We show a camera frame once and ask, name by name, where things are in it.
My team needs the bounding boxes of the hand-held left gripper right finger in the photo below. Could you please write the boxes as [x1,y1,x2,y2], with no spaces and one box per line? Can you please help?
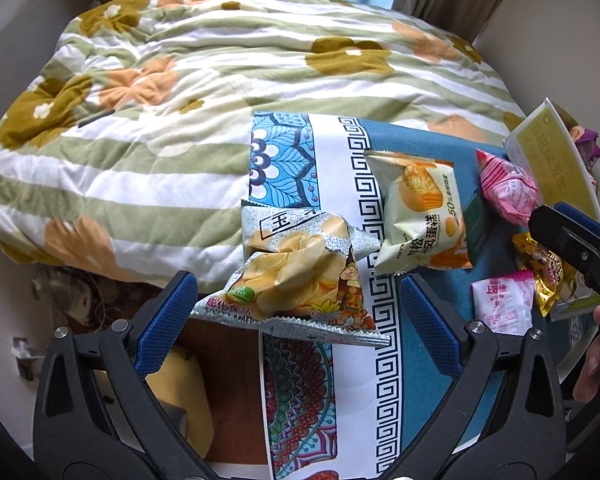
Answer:
[385,272,567,480]

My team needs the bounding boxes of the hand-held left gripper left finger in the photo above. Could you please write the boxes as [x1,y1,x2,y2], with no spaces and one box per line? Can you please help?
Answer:
[32,270,216,480]

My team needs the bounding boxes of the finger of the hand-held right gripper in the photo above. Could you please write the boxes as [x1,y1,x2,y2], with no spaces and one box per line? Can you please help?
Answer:
[554,202,600,257]
[529,204,600,307]

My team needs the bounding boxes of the gold snack packet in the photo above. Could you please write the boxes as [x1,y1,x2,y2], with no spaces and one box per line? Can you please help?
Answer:
[512,232,578,317]

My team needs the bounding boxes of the yellow-green cardboard box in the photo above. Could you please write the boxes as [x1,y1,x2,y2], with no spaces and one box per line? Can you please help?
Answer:
[502,99,600,322]

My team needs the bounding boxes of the silver chips packet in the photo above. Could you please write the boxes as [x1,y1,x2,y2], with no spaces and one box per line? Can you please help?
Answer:
[240,200,383,263]
[190,250,391,348]

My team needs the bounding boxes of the person's right hand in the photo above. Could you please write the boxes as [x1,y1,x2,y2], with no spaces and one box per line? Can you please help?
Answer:
[572,304,600,403]

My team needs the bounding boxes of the white pink snack packet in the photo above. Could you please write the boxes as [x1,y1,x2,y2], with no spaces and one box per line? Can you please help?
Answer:
[471,270,537,336]

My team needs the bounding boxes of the yellow paper bag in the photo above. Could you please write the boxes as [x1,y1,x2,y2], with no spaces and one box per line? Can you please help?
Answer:
[145,350,216,446]

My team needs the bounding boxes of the purple pink snack packet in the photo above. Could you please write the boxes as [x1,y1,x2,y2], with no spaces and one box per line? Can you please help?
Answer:
[567,122,600,171]

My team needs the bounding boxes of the pink round snack packet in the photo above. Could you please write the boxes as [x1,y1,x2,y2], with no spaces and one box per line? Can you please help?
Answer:
[476,149,540,225]

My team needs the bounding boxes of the dark green small box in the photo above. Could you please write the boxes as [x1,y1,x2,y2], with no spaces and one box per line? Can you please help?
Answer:
[462,192,490,256]

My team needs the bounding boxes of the cream orange cake packet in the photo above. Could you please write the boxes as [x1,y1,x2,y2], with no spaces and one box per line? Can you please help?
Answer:
[364,151,473,276]

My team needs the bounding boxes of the white plug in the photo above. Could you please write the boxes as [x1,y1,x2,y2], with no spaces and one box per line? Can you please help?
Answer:
[10,337,41,378]

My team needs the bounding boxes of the blue patterned tablecloth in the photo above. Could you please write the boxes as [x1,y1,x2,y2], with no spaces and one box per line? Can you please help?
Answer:
[240,110,600,466]

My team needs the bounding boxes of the floral striped quilt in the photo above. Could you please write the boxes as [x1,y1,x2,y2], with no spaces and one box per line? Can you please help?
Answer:
[0,0,528,293]

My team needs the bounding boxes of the tangled cables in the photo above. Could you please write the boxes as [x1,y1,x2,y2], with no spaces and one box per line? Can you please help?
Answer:
[32,265,126,333]

